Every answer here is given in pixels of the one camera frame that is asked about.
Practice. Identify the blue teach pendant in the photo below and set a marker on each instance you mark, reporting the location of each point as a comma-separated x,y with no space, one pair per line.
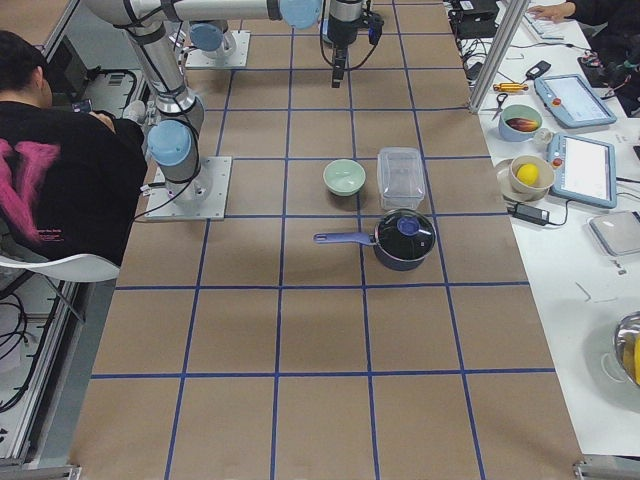
572,101
585,170

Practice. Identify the yellow handled tool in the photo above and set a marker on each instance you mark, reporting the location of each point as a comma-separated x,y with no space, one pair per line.
510,87

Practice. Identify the blue saucepan with glass lid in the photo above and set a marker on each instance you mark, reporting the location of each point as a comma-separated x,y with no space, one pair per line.
401,239

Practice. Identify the black scissors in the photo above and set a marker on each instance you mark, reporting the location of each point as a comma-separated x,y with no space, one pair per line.
500,99

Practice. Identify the far blue teach pendant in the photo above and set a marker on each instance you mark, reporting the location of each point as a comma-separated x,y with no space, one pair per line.
572,101

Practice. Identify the white keyboard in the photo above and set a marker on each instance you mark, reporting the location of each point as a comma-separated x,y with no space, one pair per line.
546,30

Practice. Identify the aluminium frame post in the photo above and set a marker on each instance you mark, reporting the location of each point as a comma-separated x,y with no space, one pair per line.
512,15

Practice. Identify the person in black shirt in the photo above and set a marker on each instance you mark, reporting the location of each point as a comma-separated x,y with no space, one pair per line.
70,182

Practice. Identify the light blue bowl with fruit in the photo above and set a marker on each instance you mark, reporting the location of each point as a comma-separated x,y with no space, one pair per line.
519,123

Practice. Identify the yellow lemon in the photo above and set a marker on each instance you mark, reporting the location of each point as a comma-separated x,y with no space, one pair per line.
527,174

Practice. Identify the glass bowl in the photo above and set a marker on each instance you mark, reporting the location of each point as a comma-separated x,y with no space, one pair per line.
621,364

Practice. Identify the beige bowl on plate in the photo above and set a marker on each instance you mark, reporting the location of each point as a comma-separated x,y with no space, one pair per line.
513,189

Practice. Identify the clear plastic container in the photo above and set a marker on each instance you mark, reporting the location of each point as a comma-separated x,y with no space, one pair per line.
400,177

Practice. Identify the black power adapter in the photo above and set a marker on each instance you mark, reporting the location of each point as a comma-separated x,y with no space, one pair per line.
529,214

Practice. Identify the black car key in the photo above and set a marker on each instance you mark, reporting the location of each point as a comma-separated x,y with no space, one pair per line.
537,70

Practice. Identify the green ceramic bowl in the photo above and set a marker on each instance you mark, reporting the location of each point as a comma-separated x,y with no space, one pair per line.
344,177

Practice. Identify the hand of seated person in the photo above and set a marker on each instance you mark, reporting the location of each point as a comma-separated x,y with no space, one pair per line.
555,13

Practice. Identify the white chair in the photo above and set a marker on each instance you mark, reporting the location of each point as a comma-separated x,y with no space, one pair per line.
80,268

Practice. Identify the near blue teach pendant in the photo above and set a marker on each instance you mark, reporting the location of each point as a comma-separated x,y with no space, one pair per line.
585,170

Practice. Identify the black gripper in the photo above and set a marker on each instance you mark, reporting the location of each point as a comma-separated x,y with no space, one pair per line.
341,31

